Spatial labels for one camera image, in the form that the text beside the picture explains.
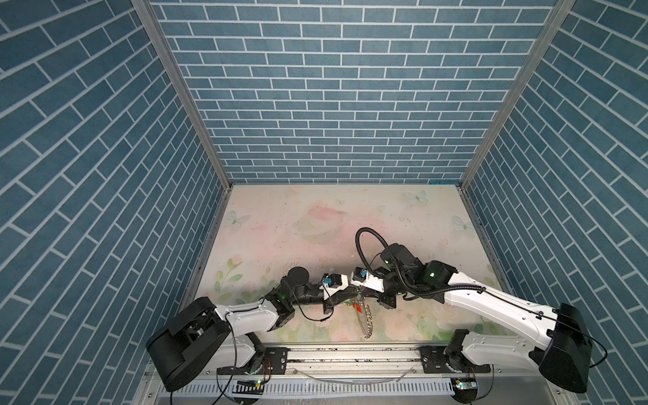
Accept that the white cable duct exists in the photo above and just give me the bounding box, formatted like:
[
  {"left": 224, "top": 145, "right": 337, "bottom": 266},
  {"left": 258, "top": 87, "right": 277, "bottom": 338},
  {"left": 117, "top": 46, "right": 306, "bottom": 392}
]
[{"left": 156, "top": 379, "right": 457, "bottom": 398}]

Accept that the corner aluminium post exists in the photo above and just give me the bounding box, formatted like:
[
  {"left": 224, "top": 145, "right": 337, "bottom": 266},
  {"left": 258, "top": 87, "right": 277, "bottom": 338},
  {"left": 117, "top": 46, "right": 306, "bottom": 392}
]
[
  {"left": 132, "top": 0, "right": 232, "bottom": 192},
  {"left": 458, "top": 0, "right": 575, "bottom": 194}
]

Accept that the bunch of coloured key tags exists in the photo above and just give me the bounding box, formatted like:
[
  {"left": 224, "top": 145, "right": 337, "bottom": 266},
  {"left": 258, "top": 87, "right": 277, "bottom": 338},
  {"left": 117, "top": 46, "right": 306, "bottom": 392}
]
[{"left": 345, "top": 298, "right": 364, "bottom": 315}]

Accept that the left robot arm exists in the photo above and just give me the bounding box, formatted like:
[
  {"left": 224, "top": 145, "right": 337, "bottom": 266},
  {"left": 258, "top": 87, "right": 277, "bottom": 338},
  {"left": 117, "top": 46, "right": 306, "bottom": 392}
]
[{"left": 145, "top": 267, "right": 362, "bottom": 393}]

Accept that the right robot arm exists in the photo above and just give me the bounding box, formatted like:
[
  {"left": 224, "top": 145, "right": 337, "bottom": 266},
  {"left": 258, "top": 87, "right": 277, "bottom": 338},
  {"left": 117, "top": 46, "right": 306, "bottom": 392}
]
[{"left": 355, "top": 227, "right": 608, "bottom": 393}]

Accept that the right corner aluminium post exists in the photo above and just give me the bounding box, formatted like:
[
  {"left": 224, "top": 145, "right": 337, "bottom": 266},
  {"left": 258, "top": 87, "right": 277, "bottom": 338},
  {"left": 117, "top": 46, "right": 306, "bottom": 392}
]
[{"left": 458, "top": 0, "right": 575, "bottom": 194}]

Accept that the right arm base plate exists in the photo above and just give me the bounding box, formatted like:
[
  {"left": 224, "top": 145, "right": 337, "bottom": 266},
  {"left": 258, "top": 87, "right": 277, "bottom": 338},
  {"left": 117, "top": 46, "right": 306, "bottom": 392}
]
[{"left": 418, "top": 345, "right": 491, "bottom": 374}]

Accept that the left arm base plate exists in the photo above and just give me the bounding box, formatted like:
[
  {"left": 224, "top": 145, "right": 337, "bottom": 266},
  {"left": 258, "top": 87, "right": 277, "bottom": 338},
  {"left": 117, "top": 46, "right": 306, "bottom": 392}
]
[{"left": 217, "top": 347, "right": 290, "bottom": 376}]

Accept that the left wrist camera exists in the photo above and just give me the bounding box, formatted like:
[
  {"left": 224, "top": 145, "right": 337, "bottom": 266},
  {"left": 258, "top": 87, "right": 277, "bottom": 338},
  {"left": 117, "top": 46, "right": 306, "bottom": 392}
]
[{"left": 320, "top": 273, "right": 349, "bottom": 296}]

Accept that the left corner aluminium post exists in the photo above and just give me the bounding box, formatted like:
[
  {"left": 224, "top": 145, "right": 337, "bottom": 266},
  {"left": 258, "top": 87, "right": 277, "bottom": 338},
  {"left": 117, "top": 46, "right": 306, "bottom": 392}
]
[{"left": 132, "top": 0, "right": 232, "bottom": 192}]

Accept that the large keyring with chain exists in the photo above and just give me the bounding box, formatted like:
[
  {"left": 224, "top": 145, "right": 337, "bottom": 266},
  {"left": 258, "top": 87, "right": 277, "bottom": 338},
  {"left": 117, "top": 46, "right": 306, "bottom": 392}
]
[{"left": 355, "top": 291, "right": 373, "bottom": 339}]

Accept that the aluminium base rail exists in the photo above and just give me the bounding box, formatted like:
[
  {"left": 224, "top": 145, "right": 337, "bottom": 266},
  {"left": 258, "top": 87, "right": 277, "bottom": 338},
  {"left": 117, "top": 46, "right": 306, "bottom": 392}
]
[{"left": 143, "top": 343, "right": 563, "bottom": 381}]

